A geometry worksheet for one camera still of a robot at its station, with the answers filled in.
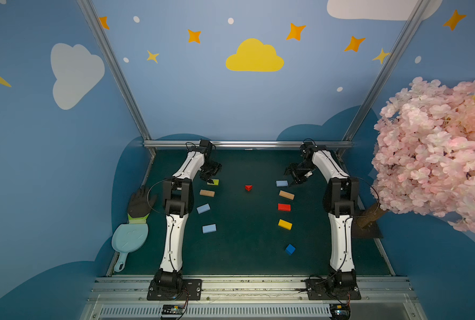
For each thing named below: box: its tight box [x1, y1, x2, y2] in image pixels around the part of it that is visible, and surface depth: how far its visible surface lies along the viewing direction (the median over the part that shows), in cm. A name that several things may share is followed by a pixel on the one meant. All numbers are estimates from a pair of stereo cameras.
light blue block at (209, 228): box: [202, 224, 217, 234], surface depth 92 cm
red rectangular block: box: [277, 203, 292, 212], surface depth 98 cm
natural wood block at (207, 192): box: [199, 189, 215, 197], surface depth 103 cm
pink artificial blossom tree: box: [356, 76, 475, 232], surface depth 57 cm
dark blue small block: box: [284, 243, 296, 256], surface depth 84 cm
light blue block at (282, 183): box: [275, 180, 289, 187], surface depth 108 cm
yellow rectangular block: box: [277, 218, 293, 231], surface depth 94 cm
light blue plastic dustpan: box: [111, 223, 149, 273], surface depth 88 cm
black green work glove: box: [128, 185, 158, 224], surface depth 98 cm
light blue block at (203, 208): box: [196, 203, 211, 214], surface depth 98 cm
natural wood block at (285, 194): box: [278, 190, 295, 200], surface depth 104 cm
